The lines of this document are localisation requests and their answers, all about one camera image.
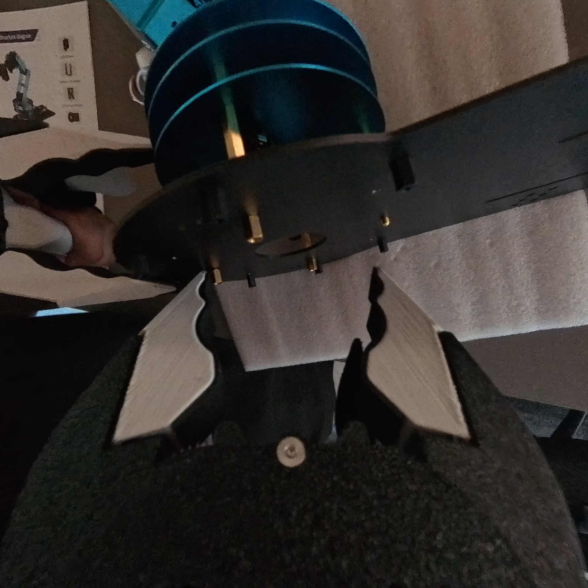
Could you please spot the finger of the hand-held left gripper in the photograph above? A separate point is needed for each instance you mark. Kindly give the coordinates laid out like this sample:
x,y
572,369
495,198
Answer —
x,y
69,287
69,144

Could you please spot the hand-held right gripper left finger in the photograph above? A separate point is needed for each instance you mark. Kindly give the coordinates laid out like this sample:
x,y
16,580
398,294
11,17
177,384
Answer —
x,y
165,367

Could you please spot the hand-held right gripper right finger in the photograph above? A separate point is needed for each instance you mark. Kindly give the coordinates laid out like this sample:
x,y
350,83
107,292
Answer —
x,y
413,367

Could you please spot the blue toy robot arm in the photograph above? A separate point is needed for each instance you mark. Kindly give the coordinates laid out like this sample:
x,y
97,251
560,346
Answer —
x,y
321,193

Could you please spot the person's left hand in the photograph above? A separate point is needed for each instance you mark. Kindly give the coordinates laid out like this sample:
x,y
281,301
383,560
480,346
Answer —
x,y
92,239

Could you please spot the white foam sheet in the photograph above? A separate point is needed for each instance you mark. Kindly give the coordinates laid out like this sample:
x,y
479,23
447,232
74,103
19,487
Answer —
x,y
459,294

